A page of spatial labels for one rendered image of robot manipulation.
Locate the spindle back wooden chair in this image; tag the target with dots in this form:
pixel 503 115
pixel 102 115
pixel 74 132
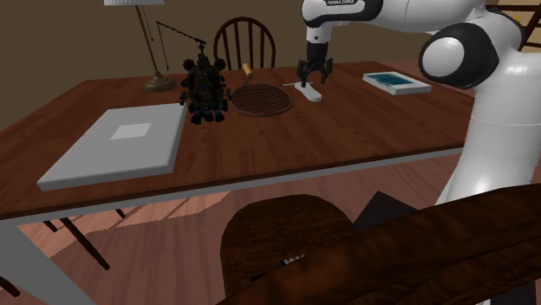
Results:
pixel 244 42

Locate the dark wooden chair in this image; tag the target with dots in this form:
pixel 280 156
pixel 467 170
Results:
pixel 422 253

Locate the brass desk lamp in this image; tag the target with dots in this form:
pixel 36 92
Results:
pixel 158 82

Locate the teal covered book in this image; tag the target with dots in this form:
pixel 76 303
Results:
pixel 397 82

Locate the brown wooden table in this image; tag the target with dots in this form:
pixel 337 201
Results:
pixel 321 126

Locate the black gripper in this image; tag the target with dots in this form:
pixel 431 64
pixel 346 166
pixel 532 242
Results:
pixel 317 50

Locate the dark toy robot with antenna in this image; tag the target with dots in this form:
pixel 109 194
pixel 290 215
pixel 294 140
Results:
pixel 205 91

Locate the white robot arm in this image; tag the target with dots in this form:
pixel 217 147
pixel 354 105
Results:
pixel 498 105

